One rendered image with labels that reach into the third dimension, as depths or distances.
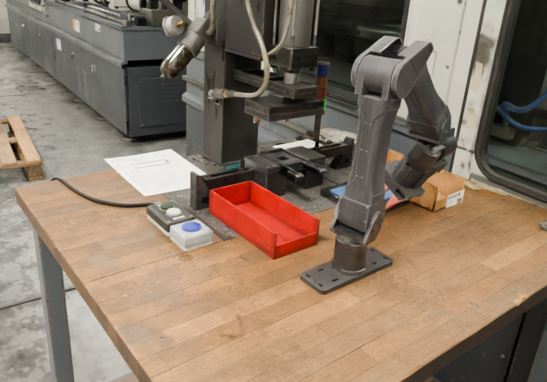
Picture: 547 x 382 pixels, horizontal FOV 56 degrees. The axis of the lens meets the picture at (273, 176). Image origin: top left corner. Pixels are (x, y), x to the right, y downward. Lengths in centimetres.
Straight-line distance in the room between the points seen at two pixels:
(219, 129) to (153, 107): 299
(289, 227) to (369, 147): 33
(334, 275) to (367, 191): 18
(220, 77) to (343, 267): 69
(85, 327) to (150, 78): 252
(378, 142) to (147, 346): 50
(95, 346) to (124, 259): 125
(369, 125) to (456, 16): 88
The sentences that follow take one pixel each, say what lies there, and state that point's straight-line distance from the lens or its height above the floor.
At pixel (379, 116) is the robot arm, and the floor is 122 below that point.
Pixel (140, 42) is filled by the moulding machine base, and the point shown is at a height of 85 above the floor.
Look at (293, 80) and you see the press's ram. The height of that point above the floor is 119.
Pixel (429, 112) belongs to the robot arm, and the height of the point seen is 120.
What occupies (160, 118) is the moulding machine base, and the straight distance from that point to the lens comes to 451.
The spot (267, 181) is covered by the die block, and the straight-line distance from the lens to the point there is 128.
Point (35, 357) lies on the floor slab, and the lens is 229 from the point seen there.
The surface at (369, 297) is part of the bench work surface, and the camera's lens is 97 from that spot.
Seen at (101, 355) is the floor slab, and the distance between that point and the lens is 223.
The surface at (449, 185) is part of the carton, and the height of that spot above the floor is 94.
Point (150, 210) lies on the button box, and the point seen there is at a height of 93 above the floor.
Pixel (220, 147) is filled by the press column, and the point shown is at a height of 95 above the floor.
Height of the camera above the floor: 144
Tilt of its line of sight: 22 degrees down
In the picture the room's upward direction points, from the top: 4 degrees clockwise
